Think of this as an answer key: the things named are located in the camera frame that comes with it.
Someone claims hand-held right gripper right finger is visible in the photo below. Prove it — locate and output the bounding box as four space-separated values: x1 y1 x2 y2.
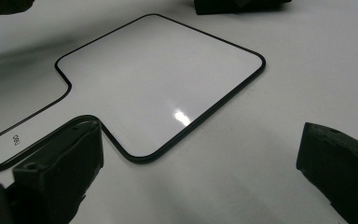
296 121 358 224

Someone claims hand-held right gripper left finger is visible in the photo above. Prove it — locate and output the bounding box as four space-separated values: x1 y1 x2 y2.
11 119 104 224

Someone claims white whiteboard with black rim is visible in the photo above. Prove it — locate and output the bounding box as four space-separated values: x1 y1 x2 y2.
0 13 267 174

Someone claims black whiteboard eraser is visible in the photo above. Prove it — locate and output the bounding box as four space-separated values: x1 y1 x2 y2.
193 0 293 16

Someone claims dark blurred object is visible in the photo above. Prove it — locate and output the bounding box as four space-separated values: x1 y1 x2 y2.
0 0 35 26

